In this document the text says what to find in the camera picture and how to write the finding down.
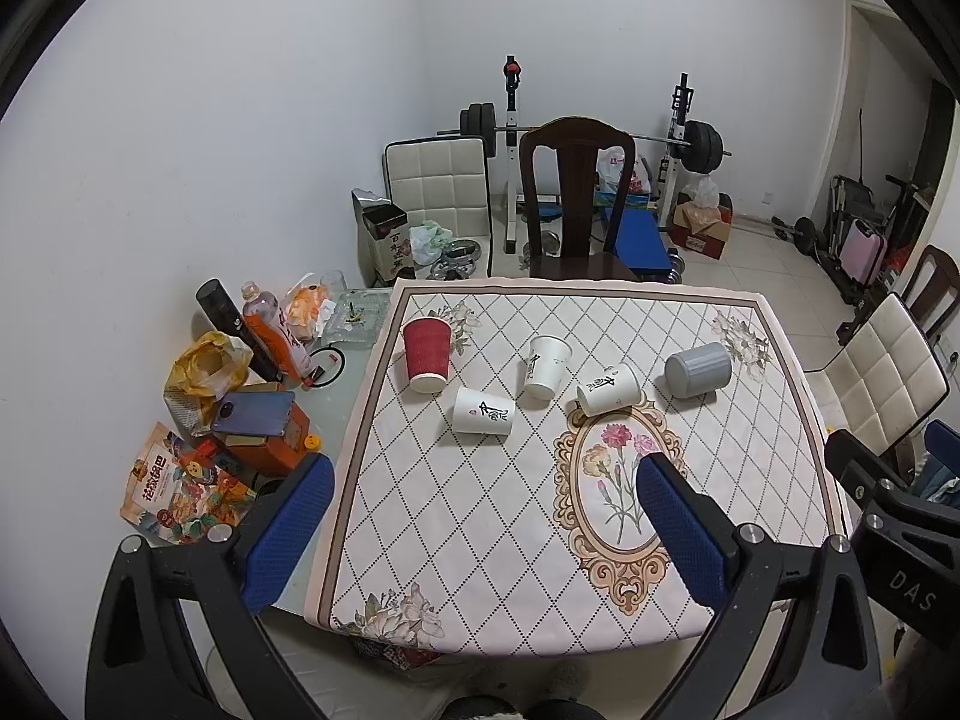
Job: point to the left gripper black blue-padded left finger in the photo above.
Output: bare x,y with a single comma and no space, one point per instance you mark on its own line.
142,660

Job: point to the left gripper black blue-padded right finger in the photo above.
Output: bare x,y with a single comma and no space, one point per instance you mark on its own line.
825,661

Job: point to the red ribbed paper cup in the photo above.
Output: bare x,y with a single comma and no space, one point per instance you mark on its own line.
427,351

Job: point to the grey ribbed cup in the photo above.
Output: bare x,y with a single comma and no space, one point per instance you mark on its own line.
698,371

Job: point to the white paper cup right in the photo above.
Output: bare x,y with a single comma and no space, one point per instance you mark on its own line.
613,389

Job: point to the white paper cup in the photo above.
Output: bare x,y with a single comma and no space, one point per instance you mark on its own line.
476,412
613,389
546,364

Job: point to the white paper cup middle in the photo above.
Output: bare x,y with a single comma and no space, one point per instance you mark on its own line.
546,364

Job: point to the white paper cup left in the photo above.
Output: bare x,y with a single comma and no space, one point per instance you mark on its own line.
476,412

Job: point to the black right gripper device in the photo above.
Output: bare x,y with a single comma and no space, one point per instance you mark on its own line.
906,547

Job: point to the colourful snack bag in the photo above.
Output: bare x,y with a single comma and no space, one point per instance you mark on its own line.
178,492

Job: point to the orange box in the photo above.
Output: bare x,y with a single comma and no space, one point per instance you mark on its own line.
272,456

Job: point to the blue smartphone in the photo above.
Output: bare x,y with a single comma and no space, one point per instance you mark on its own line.
253,414

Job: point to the white padded chair right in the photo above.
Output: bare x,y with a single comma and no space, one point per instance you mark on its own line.
884,383

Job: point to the white padded chair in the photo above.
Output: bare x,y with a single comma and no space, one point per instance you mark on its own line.
444,180
884,383

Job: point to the yellow plastic bag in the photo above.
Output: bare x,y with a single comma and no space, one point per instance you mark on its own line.
201,377

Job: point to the black cylindrical bottle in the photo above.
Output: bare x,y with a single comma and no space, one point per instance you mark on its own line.
223,314

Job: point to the floral diamond-pattern tablecloth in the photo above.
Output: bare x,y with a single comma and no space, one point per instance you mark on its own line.
534,543

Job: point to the orange drink bottle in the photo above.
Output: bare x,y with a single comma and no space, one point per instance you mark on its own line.
263,315

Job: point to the dark wooden chair far right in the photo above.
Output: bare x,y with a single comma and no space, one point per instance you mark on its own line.
934,286

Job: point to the dark wooden chair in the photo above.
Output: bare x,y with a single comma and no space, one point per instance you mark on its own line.
934,286
576,142

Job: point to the orange snack packet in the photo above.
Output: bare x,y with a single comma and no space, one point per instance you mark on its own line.
307,306

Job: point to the glass ashtray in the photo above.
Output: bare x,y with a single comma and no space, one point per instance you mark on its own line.
357,319

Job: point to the pink suitcase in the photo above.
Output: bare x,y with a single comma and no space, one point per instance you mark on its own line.
862,252

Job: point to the cardboard box with bag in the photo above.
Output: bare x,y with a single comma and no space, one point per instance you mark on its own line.
702,218

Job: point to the blue weight bench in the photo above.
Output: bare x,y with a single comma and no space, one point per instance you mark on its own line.
639,244

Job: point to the green white plastic bag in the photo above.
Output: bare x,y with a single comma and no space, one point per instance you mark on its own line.
428,241

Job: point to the barbell with black plates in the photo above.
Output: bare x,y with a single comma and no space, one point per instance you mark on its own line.
699,150

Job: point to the red white plastic bag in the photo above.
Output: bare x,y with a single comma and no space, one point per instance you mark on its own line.
612,164

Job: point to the white padded chair back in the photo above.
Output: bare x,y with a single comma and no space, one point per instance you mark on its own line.
444,180

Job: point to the white squat rack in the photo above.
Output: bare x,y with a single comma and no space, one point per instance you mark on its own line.
664,184

